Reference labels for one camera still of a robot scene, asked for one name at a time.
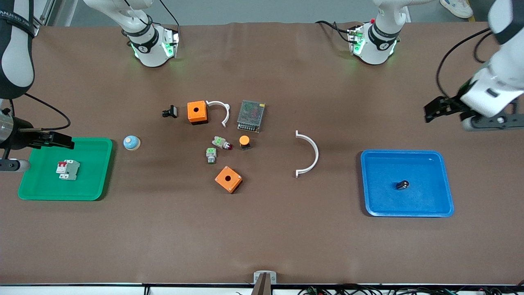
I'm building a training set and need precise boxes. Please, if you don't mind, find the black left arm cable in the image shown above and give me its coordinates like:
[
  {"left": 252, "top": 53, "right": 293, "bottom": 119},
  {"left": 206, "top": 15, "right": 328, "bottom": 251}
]
[{"left": 435, "top": 27, "right": 494, "bottom": 99}]

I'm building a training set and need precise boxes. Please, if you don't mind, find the black cable bundle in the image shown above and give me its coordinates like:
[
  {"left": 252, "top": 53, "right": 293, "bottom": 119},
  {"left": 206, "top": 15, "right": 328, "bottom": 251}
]
[{"left": 297, "top": 284, "right": 524, "bottom": 295}]

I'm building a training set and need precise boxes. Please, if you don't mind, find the white shoe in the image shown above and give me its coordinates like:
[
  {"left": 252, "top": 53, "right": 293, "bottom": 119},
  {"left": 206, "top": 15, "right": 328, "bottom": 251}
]
[{"left": 440, "top": 0, "right": 474, "bottom": 19}]

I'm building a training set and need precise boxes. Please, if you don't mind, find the orange button box upright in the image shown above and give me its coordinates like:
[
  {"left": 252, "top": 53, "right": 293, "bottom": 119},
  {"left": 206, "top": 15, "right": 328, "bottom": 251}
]
[{"left": 187, "top": 100, "right": 208, "bottom": 125}]

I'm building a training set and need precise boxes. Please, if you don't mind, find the black right base cable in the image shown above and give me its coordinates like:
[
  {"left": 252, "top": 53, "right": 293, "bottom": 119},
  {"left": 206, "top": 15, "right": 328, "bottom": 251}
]
[{"left": 158, "top": 0, "right": 181, "bottom": 29}]

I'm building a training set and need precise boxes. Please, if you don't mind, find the black left base cable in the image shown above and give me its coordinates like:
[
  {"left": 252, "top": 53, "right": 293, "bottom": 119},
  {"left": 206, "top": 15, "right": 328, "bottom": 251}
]
[{"left": 315, "top": 20, "right": 352, "bottom": 43}]

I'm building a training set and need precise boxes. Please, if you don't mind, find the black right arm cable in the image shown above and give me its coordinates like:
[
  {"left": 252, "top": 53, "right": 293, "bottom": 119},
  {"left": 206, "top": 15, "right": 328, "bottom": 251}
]
[{"left": 0, "top": 93, "right": 71, "bottom": 132}]

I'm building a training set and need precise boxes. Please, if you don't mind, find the metal mesh power supply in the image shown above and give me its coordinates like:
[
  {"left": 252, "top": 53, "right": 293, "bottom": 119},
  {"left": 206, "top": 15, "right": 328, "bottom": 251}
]
[{"left": 237, "top": 100, "right": 266, "bottom": 133}]

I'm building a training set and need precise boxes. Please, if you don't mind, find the aluminium frame profile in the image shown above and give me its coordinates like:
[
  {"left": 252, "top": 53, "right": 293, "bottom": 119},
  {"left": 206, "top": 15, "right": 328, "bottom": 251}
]
[{"left": 33, "top": 0, "right": 58, "bottom": 28}]

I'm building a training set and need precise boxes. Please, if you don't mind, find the large white pipe clamp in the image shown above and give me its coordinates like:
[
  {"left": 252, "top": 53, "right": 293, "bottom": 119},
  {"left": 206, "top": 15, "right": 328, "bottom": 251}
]
[{"left": 296, "top": 130, "right": 319, "bottom": 178}]

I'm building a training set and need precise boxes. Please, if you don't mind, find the small white pipe clamp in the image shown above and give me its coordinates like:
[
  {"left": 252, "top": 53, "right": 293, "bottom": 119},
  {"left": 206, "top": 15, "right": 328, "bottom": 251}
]
[{"left": 206, "top": 100, "right": 230, "bottom": 128}]

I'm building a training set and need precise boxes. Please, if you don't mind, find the metal table edge bracket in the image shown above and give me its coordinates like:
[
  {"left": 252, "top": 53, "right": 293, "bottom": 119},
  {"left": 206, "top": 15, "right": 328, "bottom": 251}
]
[{"left": 253, "top": 271, "right": 277, "bottom": 284}]

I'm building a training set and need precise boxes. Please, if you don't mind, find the orange button box tilted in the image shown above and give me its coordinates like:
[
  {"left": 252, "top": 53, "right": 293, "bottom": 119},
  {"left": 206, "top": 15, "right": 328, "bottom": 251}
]
[{"left": 215, "top": 166, "right": 243, "bottom": 194}]

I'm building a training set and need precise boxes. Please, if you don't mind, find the dark brown post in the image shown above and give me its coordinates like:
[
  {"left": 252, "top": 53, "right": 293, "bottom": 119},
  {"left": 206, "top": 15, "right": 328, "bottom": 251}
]
[{"left": 251, "top": 274, "right": 272, "bottom": 295}]

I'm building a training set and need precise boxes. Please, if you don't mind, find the black base cable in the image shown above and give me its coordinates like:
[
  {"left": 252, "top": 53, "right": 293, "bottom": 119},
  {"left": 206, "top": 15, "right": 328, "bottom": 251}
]
[
  {"left": 158, "top": 0, "right": 181, "bottom": 29},
  {"left": 315, "top": 20, "right": 352, "bottom": 43}
]

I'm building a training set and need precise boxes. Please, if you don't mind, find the grey circuit breaker red switch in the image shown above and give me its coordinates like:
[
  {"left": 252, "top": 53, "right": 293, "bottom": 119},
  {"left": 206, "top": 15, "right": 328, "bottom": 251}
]
[{"left": 56, "top": 160, "right": 81, "bottom": 181}]

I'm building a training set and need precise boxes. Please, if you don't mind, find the blue plastic tray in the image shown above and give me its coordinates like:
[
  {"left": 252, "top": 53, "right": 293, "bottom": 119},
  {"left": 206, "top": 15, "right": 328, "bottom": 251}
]
[{"left": 360, "top": 150, "right": 455, "bottom": 218}]

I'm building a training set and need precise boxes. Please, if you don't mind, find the green plastic tray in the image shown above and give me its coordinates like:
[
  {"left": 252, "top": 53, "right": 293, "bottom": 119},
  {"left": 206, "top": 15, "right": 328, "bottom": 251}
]
[{"left": 18, "top": 137, "right": 113, "bottom": 201}]

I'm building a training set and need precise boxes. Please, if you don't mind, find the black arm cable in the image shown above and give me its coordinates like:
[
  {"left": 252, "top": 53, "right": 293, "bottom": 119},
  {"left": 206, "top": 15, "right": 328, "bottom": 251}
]
[
  {"left": 0, "top": 93, "right": 71, "bottom": 132},
  {"left": 435, "top": 27, "right": 494, "bottom": 99}
]

